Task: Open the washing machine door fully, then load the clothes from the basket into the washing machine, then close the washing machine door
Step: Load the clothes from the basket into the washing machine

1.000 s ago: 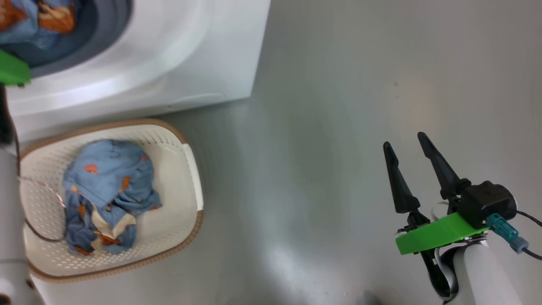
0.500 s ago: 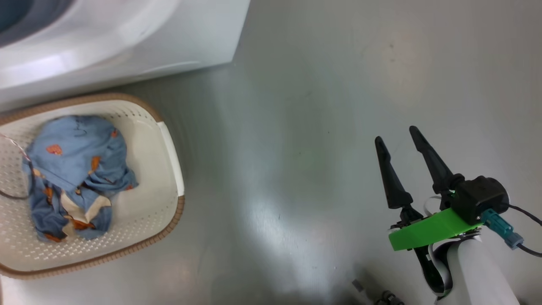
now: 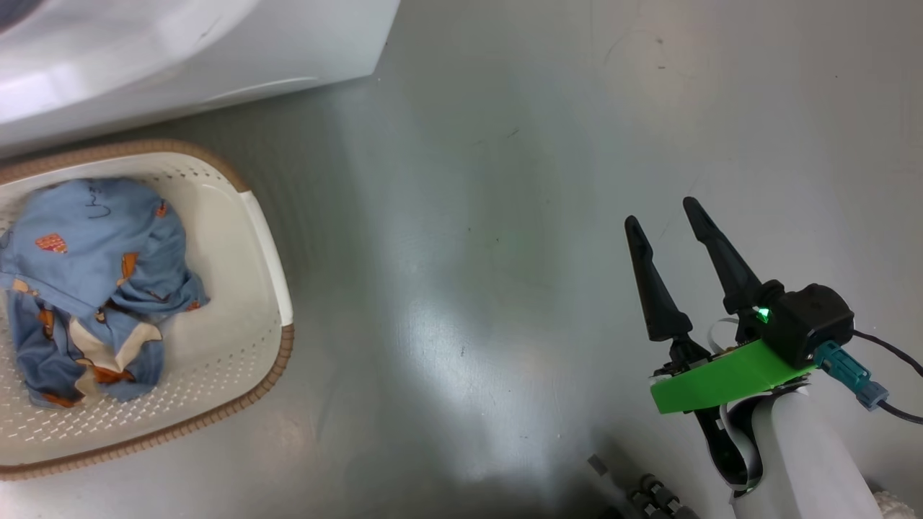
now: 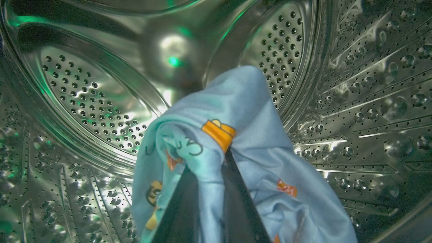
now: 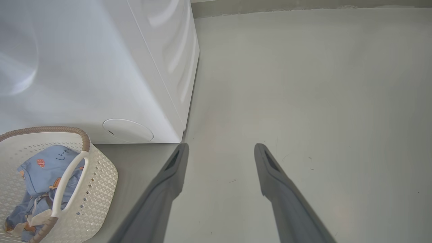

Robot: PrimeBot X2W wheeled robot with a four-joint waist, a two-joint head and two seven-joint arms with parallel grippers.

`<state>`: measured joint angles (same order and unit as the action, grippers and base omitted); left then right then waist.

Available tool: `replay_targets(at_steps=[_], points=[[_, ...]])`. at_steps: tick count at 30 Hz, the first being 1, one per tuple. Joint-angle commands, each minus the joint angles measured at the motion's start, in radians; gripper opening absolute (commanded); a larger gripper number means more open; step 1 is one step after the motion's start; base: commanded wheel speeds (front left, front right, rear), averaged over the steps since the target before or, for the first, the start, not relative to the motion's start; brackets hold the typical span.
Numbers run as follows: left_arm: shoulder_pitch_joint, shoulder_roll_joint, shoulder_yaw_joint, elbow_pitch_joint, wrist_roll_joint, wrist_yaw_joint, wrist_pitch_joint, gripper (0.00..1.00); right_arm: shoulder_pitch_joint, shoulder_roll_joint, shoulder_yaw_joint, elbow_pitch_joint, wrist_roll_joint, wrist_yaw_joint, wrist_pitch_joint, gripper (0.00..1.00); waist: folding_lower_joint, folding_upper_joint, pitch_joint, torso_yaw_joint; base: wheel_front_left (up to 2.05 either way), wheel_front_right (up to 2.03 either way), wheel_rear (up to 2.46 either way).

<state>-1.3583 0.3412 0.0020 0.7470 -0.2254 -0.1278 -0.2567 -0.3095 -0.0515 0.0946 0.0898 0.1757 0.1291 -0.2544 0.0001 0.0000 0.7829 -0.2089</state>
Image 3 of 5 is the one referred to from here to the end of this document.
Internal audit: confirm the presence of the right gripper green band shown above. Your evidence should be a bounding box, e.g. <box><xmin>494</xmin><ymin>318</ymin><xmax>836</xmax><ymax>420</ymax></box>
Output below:
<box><xmin>624</xmin><ymin>196</ymin><xmax>817</xmax><ymax>416</ymax></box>

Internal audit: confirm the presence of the blue garment with cream collar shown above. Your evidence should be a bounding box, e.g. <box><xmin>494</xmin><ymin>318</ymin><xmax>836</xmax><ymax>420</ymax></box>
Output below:
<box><xmin>0</xmin><ymin>178</ymin><xmax>211</xmax><ymax>409</ymax></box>

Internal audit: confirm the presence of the cream perforated laundry basket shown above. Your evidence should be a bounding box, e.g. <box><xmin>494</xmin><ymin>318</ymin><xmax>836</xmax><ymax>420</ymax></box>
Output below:
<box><xmin>0</xmin><ymin>139</ymin><xmax>296</xmax><ymax>482</ymax></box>

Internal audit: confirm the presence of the white washing machine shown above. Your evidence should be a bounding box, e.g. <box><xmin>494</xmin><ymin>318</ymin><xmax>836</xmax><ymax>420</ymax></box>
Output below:
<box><xmin>0</xmin><ymin>0</ymin><xmax>402</xmax><ymax>156</ymax></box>

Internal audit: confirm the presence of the black cable with teal connector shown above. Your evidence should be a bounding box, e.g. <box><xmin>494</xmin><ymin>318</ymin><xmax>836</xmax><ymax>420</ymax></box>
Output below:
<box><xmin>813</xmin><ymin>330</ymin><xmax>923</xmax><ymax>425</ymax></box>

